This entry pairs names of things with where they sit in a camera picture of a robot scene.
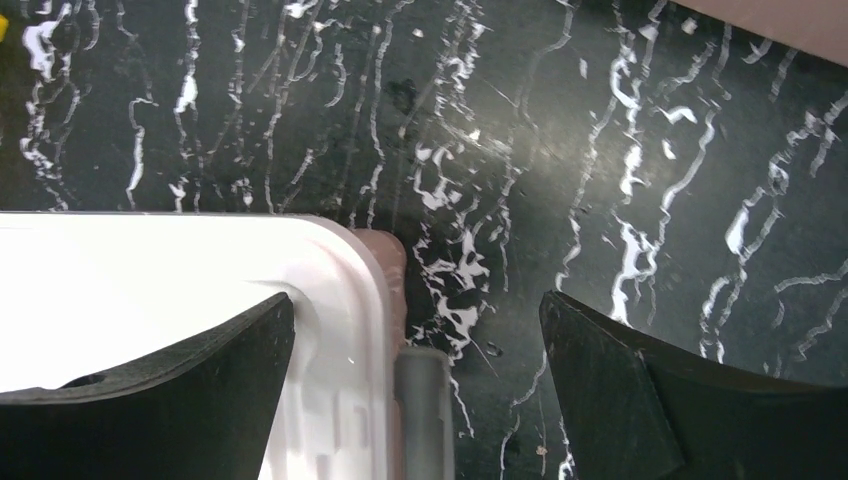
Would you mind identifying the pink plastic bin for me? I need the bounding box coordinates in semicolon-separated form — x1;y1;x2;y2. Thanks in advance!
351;228;458;480

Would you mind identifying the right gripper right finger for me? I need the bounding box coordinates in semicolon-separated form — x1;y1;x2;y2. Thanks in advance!
539;291;847;479

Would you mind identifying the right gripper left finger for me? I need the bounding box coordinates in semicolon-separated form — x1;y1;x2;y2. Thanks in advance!
1;293;295;479

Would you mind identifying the large pink lidded box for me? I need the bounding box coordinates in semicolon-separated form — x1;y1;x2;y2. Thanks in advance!
678;0;847;66

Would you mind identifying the yellow test tube rack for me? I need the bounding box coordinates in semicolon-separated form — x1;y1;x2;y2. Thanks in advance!
0;15;9;40

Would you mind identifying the white rectangular lid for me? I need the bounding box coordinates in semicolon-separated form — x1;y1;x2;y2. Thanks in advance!
1;212;399;479

